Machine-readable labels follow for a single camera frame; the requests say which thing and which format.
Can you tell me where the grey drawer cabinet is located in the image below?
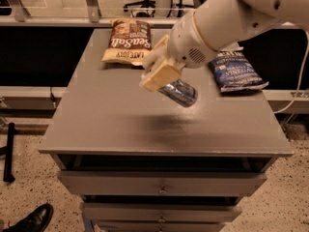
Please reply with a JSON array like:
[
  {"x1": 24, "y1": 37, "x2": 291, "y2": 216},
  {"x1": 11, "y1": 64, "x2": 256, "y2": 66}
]
[{"x1": 38, "y1": 27, "x2": 295, "y2": 232}]

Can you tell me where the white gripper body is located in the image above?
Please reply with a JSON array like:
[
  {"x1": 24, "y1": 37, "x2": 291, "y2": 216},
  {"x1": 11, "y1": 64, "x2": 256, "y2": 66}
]
[{"x1": 167, "y1": 11, "x2": 218, "y2": 69}]

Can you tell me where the bottom grey drawer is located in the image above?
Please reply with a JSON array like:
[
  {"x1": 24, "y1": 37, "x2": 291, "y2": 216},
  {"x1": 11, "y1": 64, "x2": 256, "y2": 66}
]
[{"x1": 97, "y1": 221, "x2": 224, "y2": 232}]

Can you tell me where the brown sea salt chip bag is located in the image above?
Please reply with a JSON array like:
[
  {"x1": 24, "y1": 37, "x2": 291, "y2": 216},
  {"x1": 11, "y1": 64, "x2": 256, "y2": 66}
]
[{"x1": 101, "y1": 18, "x2": 152, "y2": 66}]

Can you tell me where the metal glass railing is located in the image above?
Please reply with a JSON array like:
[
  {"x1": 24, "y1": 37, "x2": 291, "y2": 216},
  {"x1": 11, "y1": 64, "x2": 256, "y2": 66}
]
[{"x1": 0, "y1": 0, "x2": 201, "y2": 29}]

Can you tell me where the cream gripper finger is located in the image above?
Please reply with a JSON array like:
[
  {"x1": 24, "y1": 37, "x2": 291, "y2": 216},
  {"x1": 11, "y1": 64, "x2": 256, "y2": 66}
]
[
  {"x1": 142, "y1": 35, "x2": 169, "y2": 71},
  {"x1": 139, "y1": 60, "x2": 182, "y2": 92}
]

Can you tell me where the black metal stand leg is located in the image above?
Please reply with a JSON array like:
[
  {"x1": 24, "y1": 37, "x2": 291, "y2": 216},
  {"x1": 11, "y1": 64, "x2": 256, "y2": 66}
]
[{"x1": 0, "y1": 123, "x2": 15, "y2": 183}]

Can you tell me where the white cable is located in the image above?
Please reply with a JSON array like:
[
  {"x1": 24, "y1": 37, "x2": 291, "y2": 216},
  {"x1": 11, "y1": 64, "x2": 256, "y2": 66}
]
[{"x1": 273, "y1": 29, "x2": 309, "y2": 115}]

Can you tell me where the top grey drawer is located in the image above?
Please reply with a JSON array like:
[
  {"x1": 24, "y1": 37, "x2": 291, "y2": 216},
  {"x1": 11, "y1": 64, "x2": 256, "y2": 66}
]
[{"x1": 59, "y1": 171, "x2": 267, "y2": 197}]

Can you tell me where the middle grey drawer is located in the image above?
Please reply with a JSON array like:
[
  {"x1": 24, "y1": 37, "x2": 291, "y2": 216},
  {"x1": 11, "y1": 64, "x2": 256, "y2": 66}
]
[{"x1": 82, "y1": 203, "x2": 241, "y2": 222}]

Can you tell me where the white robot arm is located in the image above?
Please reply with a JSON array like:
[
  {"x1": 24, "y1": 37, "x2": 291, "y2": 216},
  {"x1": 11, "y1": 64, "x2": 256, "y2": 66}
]
[{"x1": 140, "y1": 0, "x2": 309, "y2": 91}]

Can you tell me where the blue vinegar chip bag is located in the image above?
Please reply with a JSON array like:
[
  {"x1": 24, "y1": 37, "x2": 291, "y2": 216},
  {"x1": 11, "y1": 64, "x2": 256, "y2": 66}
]
[{"x1": 208, "y1": 51, "x2": 268, "y2": 93}]

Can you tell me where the silver blue redbull can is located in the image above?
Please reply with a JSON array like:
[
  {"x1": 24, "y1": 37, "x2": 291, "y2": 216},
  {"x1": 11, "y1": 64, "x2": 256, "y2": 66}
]
[{"x1": 158, "y1": 79, "x2": 198, "y2": 107}]

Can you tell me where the black leather shoe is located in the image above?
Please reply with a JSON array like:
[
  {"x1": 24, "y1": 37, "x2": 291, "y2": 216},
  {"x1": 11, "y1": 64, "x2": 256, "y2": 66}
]
[{"x1": 2, "y1": 203, "x2": 54, "y2": 232}]

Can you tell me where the grey drawer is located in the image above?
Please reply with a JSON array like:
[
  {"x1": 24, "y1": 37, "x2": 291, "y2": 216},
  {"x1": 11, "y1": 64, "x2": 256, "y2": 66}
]
[
  {"x1": 97, "y1": 221, "x2": 224, "y2": 232},
  {"x1": 82, "y1": 203, "x2": 241, "y2": 222},
  {"x1": 59, "y1": 171, "x2": 267, "y2": 197}
]

